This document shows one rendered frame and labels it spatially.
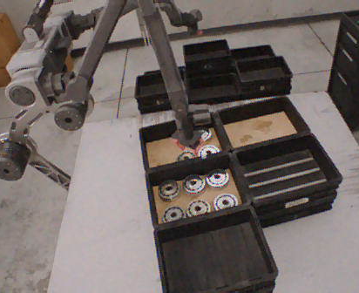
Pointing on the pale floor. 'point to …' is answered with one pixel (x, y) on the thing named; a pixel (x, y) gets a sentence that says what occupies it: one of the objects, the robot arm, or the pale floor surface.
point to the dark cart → (354, 69)
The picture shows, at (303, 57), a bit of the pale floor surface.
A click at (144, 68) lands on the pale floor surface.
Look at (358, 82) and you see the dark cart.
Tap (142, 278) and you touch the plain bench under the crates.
